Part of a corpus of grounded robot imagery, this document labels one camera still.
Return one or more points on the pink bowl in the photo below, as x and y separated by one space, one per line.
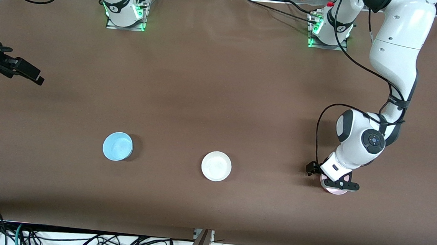
335 191

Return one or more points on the light blue bowl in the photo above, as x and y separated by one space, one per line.
117 146

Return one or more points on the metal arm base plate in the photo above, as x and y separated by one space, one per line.
125 28
327 47

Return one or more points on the white bowl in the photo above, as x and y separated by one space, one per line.
216 166

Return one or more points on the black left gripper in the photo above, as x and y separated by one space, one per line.
311 168

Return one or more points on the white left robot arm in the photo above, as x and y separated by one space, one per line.
397 35

